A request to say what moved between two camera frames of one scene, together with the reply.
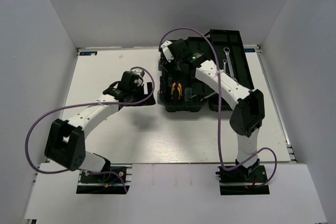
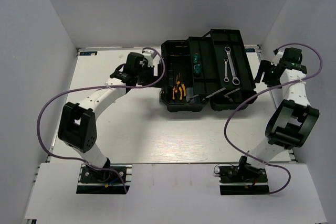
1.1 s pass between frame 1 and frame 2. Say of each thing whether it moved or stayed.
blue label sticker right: stayed
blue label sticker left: stayed
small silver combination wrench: stayed
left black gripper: moved
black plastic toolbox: stayed
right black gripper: moved
